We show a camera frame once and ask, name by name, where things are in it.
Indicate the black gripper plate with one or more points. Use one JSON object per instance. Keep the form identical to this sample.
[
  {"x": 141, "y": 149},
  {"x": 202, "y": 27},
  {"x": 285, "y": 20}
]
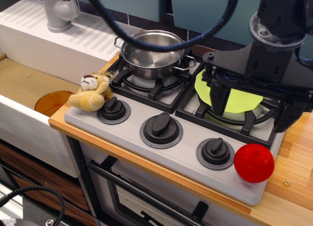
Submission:
[{"x": 263, "y": 71}]

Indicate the black burner grate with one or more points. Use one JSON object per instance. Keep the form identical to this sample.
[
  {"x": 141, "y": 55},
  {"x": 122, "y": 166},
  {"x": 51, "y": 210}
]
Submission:
[
  {"x": 164, "y": 94},
  {"x": 255, "y": 126}
]

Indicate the stainless steel pot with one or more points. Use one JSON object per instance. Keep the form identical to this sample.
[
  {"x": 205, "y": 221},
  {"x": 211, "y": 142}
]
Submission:
[{"x": 155, "y": 65}]

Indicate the black oven door handle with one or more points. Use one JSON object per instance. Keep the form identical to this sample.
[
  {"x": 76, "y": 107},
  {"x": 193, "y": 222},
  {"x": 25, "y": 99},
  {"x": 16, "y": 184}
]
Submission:
[{"x": 104, "y": 170}]

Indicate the grey toy stove top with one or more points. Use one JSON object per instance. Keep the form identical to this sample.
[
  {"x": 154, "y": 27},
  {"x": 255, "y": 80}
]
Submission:
[{"x": 181, "y": 158}]

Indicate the black right stove knob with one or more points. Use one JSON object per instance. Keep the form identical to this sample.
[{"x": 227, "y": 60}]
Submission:
[{"x": 215, "y": 154}]

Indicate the orange sink drain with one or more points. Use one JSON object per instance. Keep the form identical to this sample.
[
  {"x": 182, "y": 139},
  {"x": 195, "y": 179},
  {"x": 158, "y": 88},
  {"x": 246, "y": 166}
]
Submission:
[{"x": 52, "y": 102}]

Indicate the white toy sink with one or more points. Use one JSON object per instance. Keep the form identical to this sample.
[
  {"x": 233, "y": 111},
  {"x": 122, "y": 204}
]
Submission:
[{"x": 35, "y": 62}]

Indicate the black left stove knob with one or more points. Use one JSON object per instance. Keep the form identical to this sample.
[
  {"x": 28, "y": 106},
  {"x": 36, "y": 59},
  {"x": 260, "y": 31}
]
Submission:
[{"x": 114, "y": 112}]

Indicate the light green plate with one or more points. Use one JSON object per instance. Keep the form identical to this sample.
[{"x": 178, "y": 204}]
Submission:
[{"x": 238, "y": 101}]

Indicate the oven door window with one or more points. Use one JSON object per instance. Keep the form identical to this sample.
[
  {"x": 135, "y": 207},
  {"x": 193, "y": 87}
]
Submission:
[{"x": 143, "y": 211}]

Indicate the yellow stuffed lion toy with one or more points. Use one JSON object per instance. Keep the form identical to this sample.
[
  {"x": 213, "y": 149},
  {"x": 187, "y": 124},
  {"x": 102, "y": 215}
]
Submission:
[{"x": 94, "y": 92}]

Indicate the black middle stove knob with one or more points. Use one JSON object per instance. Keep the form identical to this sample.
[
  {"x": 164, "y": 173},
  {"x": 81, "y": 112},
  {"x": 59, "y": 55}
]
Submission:
[{"x": 161, "y": 131}]

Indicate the black left burner grate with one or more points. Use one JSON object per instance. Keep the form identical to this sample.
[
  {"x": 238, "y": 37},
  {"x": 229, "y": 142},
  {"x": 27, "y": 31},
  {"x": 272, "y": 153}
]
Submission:
[{"x": 164, "y": 94}]

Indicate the brown wooden drawer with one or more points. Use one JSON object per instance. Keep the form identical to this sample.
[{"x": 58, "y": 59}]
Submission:
[{"x": 24, "y": 170}]

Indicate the red plastic apple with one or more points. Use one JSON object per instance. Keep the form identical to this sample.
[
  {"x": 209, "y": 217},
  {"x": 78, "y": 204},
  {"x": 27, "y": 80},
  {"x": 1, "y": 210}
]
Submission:
[{"x": 254, "y": 163}]

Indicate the grey toy faucet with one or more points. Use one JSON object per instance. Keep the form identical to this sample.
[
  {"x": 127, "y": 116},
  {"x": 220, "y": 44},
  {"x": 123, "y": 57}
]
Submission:
[{"x": 60, "y": 13}]

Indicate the black stove knob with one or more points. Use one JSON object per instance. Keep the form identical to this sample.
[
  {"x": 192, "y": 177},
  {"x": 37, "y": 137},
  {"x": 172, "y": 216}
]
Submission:
[
  {"x": 215, "y": 154},
  {"x": 114, "y": 112},
  {"x": 161, "y": 131}
]

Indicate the black right burner grate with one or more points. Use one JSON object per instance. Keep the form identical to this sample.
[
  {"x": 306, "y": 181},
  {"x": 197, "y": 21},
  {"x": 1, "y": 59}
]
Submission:
[{"x": 255, "y": 126}]

